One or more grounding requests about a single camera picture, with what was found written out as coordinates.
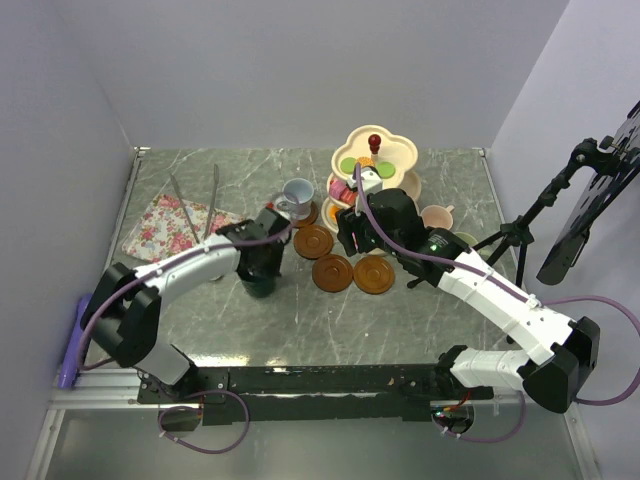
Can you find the dark green teacup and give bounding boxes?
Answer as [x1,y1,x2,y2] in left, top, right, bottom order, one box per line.
[241,276,277,299]

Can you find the pink teacup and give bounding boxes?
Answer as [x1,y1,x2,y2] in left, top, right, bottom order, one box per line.
[420,205,455,230]

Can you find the red toy cake slice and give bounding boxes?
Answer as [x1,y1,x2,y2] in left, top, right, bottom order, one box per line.
[340,188,358,206]

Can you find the brown wooden coaster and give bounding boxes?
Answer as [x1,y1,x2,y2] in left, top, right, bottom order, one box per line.
[293,201,319,229]
[294,225,334,260]
[353,256,395,295]
[312,254,353,293]

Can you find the pink toy cake slice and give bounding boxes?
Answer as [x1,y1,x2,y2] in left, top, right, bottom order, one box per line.
[328,179,347,199]

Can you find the light blue mug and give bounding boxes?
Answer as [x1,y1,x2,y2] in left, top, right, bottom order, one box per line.
[274,178,315,221]

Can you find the light green teacup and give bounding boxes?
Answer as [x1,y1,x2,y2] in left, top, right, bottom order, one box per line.
[455,232,492,260]

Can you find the metal fork tongs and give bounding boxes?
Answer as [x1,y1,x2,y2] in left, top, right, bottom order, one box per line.
[169,164,220,244]

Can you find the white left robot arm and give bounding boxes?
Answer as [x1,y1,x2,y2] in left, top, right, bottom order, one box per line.
[78,207,293,402]

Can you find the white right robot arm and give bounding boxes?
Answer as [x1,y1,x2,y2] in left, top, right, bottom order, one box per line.
[336,188,600,413]

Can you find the cream three-tier cake stand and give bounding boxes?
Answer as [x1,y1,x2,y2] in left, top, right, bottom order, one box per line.
[321,125,422,233]

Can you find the floral serving tray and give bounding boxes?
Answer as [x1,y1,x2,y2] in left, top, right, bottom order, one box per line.
[122,192,246,265]

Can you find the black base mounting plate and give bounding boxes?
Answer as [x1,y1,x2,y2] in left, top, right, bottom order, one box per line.
[137,364,494,426]

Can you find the black tripod stand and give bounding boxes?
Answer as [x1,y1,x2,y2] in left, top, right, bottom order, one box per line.
[473,138,614,287]

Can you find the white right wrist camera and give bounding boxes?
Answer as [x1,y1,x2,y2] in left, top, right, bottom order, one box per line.
[360,167,383,196]

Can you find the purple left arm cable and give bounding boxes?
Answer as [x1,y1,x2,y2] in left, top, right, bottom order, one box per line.
[74,189,301,374]

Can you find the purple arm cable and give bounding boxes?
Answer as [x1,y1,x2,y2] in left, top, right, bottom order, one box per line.
[74,189,301,374]
[352,163,640,444]

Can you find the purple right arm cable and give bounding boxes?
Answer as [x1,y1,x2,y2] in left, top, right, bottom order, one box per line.
[352,163,640,444]

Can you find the purple handle tool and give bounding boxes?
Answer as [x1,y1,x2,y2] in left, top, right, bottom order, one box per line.
[57,293,91,389]

